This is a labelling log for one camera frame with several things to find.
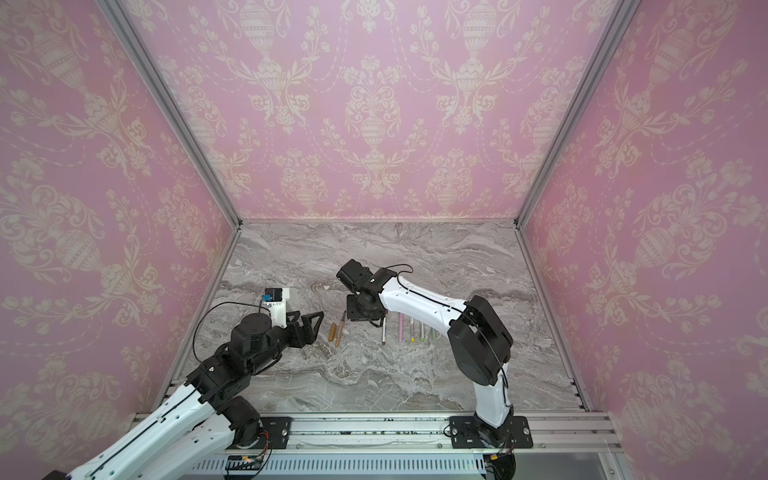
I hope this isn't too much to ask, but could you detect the corner aluminium post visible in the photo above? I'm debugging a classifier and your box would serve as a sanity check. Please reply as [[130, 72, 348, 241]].
[[515, 0, 641, 231], [96, 0, 242, 230]]

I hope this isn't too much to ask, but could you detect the aluminium front rail frame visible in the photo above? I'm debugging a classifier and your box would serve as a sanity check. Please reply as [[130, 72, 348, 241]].
[[178, 412, 633, 479]]

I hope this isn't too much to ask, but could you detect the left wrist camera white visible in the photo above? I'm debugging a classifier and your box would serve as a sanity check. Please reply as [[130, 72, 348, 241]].
[[262, 287, 290, 327]]

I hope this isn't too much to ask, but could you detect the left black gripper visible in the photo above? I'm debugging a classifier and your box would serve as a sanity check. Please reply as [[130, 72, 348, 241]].
[[247, 310, 326, 378]]

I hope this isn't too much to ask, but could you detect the left corner aluminium post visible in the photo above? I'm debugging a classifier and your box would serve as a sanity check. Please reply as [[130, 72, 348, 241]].
[[96, 0, 242, 230]]

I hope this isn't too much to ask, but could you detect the pink fountain pen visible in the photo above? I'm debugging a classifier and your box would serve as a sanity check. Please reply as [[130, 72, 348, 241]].
[[398, 313, 405, 343]]

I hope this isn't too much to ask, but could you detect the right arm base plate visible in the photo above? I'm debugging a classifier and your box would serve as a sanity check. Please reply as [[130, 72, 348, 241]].
[[444, 415, 534, 450]]

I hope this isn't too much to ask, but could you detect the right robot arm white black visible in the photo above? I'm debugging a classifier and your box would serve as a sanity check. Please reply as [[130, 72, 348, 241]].
[[336, 260, 514, 448]]

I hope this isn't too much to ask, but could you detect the tan brown pen cap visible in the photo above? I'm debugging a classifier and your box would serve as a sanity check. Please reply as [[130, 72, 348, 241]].
[[328, 323, 338, 342]]

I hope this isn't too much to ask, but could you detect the right corner aluminium post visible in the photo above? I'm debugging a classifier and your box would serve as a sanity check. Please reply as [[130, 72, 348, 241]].
[[515, 0, 641, 231]]

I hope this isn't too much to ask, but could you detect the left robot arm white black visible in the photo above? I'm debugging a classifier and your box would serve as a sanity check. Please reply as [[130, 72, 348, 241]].
[[47, 311, 324, 479]]

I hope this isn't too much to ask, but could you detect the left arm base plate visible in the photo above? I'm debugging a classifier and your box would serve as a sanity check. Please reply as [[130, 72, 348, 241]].
[[234, 416, 293, 451]]

